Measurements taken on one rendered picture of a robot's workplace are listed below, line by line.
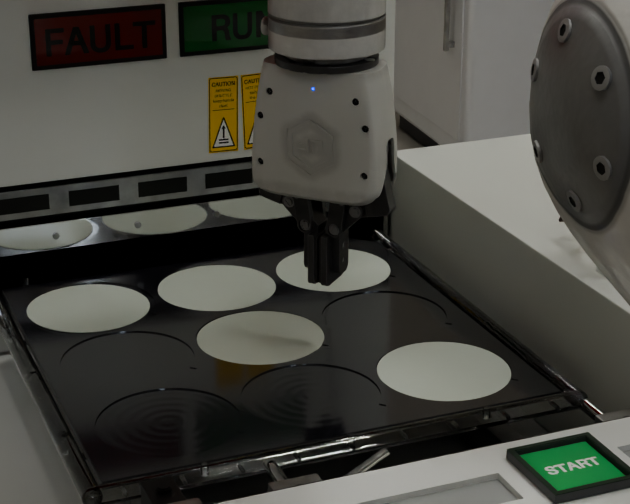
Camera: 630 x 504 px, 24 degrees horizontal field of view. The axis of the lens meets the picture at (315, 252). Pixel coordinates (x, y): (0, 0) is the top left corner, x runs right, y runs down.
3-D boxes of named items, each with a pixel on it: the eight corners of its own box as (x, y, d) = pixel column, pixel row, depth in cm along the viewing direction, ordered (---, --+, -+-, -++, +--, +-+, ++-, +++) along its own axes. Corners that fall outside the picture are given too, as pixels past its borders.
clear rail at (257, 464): (79, 503, 94) (78, 484, 94) (581, 401, 107) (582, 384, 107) (84, 514, 93) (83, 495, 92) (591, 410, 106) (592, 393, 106)
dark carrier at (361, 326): (1, 295, 124) (1, 289, 124) (369, 240, 136) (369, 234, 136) (102, 490, 95) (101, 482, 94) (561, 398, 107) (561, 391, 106)
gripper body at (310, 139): (239, 46, 103) (241, 195, 107) (372, 61, 99) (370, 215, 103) (285, 24, 109) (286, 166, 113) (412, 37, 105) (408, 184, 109)
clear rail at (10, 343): (-19, 299, 125) (-21, 284, 124) (-3, 296, 125) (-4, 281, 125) (84, 514, 93) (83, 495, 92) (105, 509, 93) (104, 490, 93)
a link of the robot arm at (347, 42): (241, 18, 102) (242, 60, 103) (357, 30, 98) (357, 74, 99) (293, -4, 109) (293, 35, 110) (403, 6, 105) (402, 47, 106)
